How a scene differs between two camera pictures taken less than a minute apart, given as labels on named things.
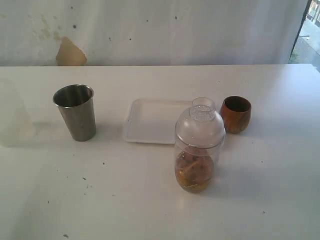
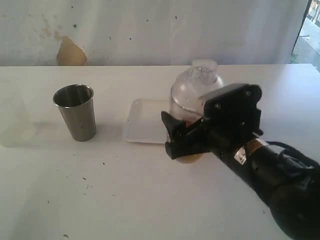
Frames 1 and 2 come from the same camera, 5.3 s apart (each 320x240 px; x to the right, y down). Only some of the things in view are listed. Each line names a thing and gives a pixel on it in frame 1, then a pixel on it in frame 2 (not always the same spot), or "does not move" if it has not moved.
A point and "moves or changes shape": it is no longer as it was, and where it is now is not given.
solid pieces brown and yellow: x=193 y=171 → x=187 y=123
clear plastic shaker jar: x=195 y=167 → x=188 y=116
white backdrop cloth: x=150 y=32 does not move
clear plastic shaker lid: x=200 y=126 moves or changes shape
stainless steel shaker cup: x=76 y=103 does not move
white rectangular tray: x=152 y=121 does not move
